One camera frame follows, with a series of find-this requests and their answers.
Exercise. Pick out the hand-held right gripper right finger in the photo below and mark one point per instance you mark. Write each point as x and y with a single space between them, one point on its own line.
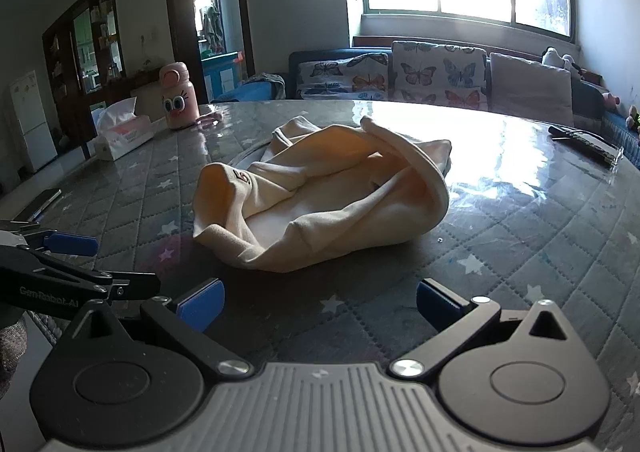
435 301

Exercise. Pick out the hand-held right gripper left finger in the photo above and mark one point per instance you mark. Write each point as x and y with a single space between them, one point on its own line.
202 304

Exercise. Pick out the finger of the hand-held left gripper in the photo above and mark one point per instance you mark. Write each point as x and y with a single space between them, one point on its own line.
70 243
135 282

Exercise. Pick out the cream cloth garment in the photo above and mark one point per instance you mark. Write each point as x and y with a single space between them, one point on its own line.
350 212

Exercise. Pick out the person's left hand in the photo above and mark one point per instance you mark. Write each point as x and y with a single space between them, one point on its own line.
10 357

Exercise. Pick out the dark smartphone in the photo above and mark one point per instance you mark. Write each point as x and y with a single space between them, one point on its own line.
37 204

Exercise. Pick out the grey quilted star tablecloth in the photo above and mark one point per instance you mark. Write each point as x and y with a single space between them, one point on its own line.
500 257

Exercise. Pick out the white tissue box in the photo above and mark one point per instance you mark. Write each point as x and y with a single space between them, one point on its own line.
125 132

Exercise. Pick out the white refrigerator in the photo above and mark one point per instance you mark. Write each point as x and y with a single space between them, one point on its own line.
30 122

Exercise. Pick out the pink cartoon water bottle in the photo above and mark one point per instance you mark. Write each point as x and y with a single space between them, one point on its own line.
179 102

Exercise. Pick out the dark wooden display cabinet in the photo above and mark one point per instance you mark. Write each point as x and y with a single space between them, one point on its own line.
65 57

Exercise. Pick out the black remote control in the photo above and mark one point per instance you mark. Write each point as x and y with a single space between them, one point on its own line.
580 137

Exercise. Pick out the butterfly print cushion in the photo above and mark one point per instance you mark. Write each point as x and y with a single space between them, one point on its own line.
345 77
440 75

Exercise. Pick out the blue cabinet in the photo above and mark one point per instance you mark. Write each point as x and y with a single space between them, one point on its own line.
220 72

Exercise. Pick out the grey blanket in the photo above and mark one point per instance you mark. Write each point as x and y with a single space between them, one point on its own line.
262 82

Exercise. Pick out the plain beige cushion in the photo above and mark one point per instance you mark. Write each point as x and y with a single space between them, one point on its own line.
530 87

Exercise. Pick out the blue sofa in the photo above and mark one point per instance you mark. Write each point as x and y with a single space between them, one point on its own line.
299 57

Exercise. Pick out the small pink toy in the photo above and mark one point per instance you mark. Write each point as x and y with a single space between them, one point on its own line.
611 100

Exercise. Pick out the white plush toy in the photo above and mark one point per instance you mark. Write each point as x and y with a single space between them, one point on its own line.
552 57

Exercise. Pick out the dark wooden door frame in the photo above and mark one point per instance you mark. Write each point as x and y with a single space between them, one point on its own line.
175 7

